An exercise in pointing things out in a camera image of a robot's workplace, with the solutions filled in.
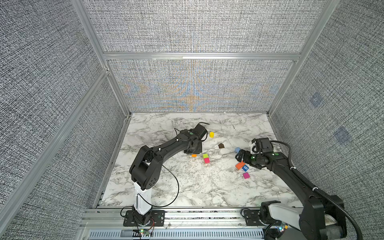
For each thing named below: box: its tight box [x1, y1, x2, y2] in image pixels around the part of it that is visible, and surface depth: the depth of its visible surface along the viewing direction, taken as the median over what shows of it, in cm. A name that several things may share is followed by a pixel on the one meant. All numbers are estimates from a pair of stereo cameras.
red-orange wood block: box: [235, 160, 246, 170], surface depth 92 cm
